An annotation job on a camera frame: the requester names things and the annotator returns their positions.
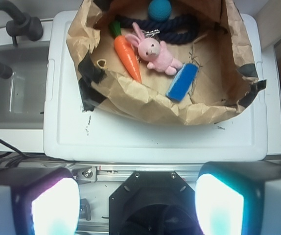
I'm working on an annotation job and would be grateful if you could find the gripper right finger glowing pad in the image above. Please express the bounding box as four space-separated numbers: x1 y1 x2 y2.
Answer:
195 161 281 235

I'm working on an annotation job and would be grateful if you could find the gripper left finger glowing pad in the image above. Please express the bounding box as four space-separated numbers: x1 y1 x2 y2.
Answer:
0 167 80 235

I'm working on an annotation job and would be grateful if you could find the blue sponge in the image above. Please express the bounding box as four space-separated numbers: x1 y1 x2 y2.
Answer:
165 64 198 102

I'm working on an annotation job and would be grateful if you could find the white plastic tray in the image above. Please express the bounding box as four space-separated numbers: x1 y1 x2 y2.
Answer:
43 11 268 164

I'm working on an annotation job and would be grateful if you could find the grey sink basin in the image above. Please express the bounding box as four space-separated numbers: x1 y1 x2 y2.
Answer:
0 41 49 129

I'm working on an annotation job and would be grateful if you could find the brown paper bag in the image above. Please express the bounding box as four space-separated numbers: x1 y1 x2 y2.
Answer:
67 0 266 125

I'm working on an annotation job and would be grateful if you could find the black curved faucet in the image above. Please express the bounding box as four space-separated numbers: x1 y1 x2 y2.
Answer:
0 0 44 79

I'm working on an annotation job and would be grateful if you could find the orange toy carrot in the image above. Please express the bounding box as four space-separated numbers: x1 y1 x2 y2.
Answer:
109 21 141 83

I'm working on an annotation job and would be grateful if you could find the teal rubber ball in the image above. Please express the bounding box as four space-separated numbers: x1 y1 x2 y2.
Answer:
148 0 172 22

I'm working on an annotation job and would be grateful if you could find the black cable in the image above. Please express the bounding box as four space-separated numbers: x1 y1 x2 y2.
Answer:
0 131 46 172

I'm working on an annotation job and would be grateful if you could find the aluminium extrusion rail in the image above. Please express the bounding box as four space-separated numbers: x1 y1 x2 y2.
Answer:
68 163 202 184

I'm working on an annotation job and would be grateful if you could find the black octagonal mount plate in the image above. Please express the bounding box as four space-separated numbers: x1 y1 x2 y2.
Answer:
109 171 203 235

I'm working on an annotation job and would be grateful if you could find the pink plush bunny keychain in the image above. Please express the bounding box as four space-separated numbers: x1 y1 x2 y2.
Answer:
125 22 183 76

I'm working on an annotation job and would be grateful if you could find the dark navy rope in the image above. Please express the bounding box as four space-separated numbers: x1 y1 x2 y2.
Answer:
116 14 198 45

